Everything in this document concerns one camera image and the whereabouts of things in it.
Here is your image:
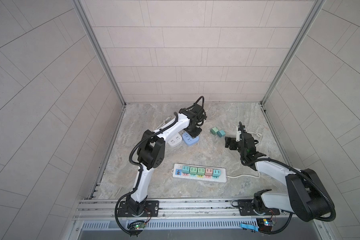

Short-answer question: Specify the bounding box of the white square power socket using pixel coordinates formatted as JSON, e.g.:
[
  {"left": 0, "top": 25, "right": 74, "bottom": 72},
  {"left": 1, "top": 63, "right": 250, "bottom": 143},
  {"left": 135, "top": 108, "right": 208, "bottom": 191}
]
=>
[{"left": 167, "top": 133, "right": 183, "bottom": 148}]

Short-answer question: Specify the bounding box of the blue square power socket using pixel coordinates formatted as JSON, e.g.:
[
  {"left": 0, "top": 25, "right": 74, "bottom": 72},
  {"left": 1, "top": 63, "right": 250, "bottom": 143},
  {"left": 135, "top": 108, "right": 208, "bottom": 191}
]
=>
[{"left": 182, "top": 132, "right": 200, "bottom": 147}]

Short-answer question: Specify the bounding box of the green plug adapter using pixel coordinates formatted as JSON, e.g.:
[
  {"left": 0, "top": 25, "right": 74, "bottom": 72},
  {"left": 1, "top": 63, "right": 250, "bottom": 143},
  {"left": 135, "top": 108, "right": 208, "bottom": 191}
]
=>
[
  {"left": 197, "top": 168, "right": 206, "bottom": 178},
  {"left": 190, "top": 167, "right": 198, "bottom": 176},
  {"left": 210, "top": 127, "right": 219, "bottom": 135}
]

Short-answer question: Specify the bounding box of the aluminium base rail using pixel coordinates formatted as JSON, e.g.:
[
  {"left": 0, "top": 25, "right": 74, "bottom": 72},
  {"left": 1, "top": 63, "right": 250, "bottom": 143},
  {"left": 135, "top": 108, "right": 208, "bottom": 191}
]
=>
[{"left": 73, "top": 198, "right": 289, "bottom": 231}]

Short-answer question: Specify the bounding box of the left circuit board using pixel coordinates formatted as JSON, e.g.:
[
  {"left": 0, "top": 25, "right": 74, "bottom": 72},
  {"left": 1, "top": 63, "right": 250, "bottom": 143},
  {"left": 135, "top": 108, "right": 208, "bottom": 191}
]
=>
[{"left": 128, "top": 220, "right": 147, "bottom": 234}]

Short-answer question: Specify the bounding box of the power strip white cable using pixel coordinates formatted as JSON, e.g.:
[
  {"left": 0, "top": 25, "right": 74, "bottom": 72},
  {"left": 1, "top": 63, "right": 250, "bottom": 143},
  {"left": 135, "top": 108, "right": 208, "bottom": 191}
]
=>
[{"left": 226, "top": 131, "right": 262, "bottom": 179}]

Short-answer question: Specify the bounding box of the circuit board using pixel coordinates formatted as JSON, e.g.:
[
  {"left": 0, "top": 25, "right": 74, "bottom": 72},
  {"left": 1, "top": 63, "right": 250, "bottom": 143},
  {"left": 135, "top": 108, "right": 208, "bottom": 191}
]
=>
[
  {"left": 128, "top": 220, "right": 147, "bottom": 234},
  {"left": 256, "top": 218, "right": 275, "bottom": 233}
]

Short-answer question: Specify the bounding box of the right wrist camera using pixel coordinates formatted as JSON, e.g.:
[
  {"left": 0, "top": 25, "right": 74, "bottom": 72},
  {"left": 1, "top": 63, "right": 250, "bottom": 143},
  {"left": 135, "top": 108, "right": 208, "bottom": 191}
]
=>
[{"left": 236, "top": 126, "right": 242, "bottom": 142}]

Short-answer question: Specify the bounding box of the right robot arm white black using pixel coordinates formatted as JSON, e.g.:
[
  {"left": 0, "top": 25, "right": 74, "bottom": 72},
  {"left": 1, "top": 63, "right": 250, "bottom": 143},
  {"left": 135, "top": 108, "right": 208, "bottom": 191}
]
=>
[{"left": 225, "top": 123, "right": 337, "bottom": 222}]

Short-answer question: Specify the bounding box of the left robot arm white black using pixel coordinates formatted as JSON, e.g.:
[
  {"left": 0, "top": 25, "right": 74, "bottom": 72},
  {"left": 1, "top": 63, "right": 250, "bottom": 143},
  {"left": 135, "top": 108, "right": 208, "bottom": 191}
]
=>
[{"left": 115, "top": 96, "right": 207, "bottom": 236}]

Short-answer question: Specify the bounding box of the pink plug adapter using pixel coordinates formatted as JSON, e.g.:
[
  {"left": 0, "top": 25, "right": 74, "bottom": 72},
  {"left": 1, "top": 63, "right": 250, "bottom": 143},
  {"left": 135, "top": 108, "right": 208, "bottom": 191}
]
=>
[{"left": 205, "top": 168, "right": 213, "bottom": 178}]

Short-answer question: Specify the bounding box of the white long power strip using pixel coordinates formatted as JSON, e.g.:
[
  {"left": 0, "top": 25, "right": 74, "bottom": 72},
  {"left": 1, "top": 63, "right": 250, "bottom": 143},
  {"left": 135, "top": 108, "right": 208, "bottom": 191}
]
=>
[{"left": 172, "top": 164, "right": 227, "bottom": 183}]

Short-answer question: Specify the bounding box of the blue tape piece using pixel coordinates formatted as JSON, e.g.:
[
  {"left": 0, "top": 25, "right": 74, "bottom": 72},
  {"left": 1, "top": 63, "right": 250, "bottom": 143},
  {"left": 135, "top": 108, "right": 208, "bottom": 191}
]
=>
[{"left": 240, "top": 223, "right": 259, "bottom": 233}]

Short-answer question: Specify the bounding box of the teal plug adapter small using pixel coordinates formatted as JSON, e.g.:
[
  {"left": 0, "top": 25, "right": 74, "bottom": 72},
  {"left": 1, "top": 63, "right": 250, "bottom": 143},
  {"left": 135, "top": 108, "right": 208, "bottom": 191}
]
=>
[{"left": 212, "top": 169, "right": 221, "bottom": 179}]

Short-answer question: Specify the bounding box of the right circuit board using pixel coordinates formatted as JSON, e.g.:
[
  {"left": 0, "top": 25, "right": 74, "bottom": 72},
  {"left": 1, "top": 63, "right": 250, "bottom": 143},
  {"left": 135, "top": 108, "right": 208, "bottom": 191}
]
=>
[{"left": 256, "top": 218, "right": 275, "bottom": 233}]

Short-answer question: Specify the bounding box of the white socket cable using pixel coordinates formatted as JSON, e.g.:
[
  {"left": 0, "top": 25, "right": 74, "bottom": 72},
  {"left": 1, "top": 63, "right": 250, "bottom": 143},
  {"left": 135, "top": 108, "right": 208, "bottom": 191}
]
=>
[{"left": 154, "top": 116, "right": 171, "bottom": 133}]

